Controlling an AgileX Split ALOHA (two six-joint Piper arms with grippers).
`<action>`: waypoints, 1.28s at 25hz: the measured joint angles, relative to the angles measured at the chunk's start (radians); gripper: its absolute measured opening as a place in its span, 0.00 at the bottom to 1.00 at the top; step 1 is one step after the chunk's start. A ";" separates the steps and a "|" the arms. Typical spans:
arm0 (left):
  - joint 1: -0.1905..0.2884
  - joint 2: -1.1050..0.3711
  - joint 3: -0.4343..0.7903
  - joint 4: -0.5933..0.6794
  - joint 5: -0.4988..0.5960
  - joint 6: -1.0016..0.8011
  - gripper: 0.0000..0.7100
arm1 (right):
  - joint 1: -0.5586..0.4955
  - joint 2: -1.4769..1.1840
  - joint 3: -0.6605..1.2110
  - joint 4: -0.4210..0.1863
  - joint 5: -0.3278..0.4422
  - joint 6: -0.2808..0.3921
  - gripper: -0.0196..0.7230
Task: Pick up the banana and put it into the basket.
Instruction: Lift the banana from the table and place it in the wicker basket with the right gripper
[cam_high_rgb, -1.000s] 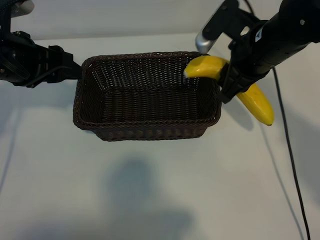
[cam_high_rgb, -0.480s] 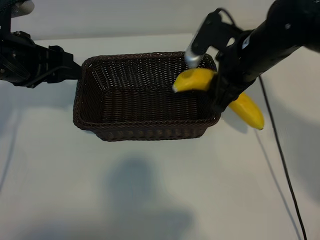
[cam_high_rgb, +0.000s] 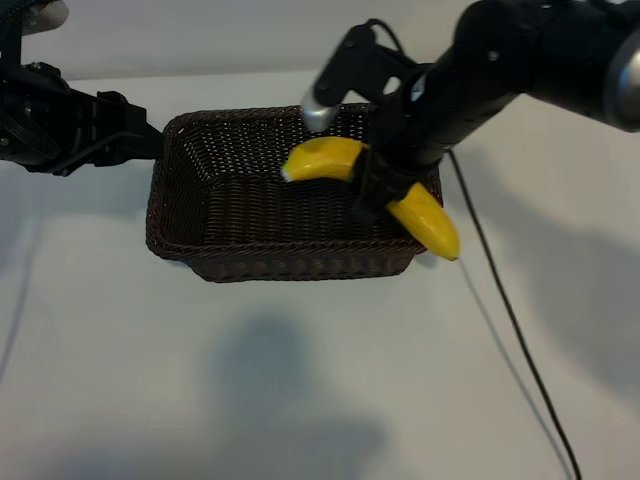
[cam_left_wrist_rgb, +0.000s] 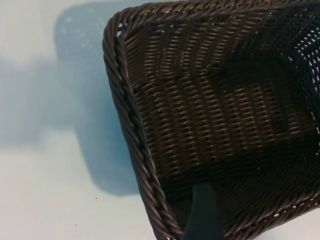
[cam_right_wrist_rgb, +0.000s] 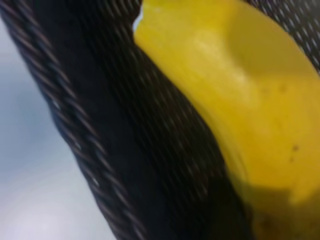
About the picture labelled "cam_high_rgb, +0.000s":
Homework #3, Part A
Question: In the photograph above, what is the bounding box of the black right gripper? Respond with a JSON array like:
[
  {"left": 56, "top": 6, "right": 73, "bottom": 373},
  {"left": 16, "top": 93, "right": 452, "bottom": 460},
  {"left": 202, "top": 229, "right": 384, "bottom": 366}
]
[{"left": 353, "top": 54, "right": 501, "bottom": 224}]

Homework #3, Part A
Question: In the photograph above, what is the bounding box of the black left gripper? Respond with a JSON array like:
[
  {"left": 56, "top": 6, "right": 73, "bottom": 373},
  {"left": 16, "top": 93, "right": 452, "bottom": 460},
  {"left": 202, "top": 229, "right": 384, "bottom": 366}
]
[{"left": 0, "top": 62, "right": 165, "bottom": 176}]

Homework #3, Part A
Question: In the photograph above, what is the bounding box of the yellow banana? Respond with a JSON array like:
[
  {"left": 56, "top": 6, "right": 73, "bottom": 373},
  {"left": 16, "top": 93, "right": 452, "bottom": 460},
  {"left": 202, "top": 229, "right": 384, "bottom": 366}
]
[{"left": 282, "top": 137, "right": 461, "bottom": 262}]

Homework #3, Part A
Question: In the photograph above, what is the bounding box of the dark brown woven basket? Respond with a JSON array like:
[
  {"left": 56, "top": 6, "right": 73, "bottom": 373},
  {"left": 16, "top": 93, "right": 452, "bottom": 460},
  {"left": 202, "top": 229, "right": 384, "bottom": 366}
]
[{"left": 145, "top": 102, "right": 445, "bottom": 284}]

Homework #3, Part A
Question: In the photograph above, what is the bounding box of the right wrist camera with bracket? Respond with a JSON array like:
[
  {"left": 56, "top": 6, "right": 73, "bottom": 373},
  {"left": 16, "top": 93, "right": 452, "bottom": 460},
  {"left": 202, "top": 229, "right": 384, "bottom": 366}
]
[{"left": 299, "top": 19, "right": 426, "bottom": 134}]

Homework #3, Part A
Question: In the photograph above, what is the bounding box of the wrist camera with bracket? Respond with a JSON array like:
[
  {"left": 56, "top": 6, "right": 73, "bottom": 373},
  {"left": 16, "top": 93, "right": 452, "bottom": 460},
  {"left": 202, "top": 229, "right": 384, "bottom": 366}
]
[
  {"left": 0, "top": 0, "right": 69, "bottom": 66},
  {"left": 299, "top": 19, "right": 426, "bottom": 134}
]

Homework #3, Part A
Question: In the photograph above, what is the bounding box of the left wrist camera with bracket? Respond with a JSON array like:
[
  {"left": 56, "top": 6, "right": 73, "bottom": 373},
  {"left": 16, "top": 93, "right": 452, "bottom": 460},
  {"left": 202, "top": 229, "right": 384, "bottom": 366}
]
[{"left": 0, "top": 0, "right": 69, "bottom": 66}]

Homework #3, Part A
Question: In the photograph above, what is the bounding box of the thin black cable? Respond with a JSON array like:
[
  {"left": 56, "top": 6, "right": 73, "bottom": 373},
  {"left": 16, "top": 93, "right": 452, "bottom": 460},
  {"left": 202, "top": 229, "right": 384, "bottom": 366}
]
[{"left": 447, "top": 149, "right": 584, "bottom": 480}]

